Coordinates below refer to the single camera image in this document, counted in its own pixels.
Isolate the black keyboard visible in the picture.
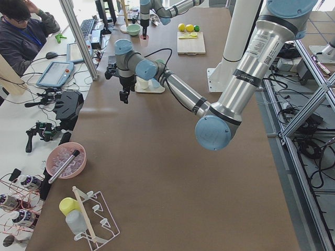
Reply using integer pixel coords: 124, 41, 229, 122
80, 19, 95, 40

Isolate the pink plastic cup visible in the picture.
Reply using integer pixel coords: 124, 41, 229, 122
139, 35, 149, 47

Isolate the light blue plastic cup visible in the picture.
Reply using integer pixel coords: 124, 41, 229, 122
151, 78, 161, 89

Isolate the aluminium frame post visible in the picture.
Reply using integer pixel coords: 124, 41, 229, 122
59, 0, 98, 81

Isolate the black computer mouse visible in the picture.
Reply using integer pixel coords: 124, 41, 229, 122
45, 52, 59, 60

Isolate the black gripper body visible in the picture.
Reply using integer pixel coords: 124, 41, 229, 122
131, 14, 149, 27
105, 56, 137, 92

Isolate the whole yellow lemon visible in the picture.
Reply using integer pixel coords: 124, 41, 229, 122
185, 24, 194, 32
178, 23, 185, 32

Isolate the wooden cutting board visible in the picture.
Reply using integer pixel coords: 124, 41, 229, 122
177, 32, 206, 55

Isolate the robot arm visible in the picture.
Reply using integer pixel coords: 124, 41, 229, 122
139, 0, 204, 40
105, 1, 316, 151

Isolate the near teach pendant tablet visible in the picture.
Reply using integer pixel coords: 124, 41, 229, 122
36, 62, 74, 88

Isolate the teach pendant tablet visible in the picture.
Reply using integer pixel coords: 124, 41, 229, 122
36, 62, 74, 88
66, 43, 84, 64

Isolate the green bowl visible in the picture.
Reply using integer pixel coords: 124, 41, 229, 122
127, 24, 141, 36

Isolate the lower whole yellow lemon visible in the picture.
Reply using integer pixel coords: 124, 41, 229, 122
178, 23, 185, 32

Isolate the yellow capped bottle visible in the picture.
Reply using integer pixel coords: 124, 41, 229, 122
59, 197, 87, 235

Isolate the beige rabbit tray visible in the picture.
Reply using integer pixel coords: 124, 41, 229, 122
135, 76, 165, 94

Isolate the far teach pendant tablet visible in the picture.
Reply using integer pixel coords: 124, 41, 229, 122
66, 43, 84, 64

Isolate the white wire rack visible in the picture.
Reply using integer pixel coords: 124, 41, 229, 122
73, 187, 121, 250

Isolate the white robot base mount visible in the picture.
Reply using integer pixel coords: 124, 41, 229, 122
207, 0, 263, 93

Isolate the pink bowl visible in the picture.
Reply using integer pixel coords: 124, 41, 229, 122
46, 142, 87, 180

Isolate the green plastic cup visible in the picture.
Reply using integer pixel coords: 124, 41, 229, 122
156, 59, 165, 66

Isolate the metal tube in bowl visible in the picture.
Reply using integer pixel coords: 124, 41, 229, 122
48, 150, 80, 184

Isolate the cream plastic cup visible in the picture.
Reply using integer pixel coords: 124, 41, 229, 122
138, 78, 149, 89

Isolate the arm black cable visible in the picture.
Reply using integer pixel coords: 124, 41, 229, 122
142, 48, 175, 69

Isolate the upper whole yellow lemon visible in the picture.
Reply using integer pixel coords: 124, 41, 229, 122
185, 24, 194, 32

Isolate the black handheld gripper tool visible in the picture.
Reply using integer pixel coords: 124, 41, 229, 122
25, 121, 60, 153

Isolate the metal scoop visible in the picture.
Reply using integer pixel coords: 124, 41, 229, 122
149, 14, 160, 26

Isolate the seated person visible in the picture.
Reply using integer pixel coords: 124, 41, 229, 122
1, 0, 60, 76

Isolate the wooden stand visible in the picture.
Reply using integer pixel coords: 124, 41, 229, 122
117, 0, 129, 34

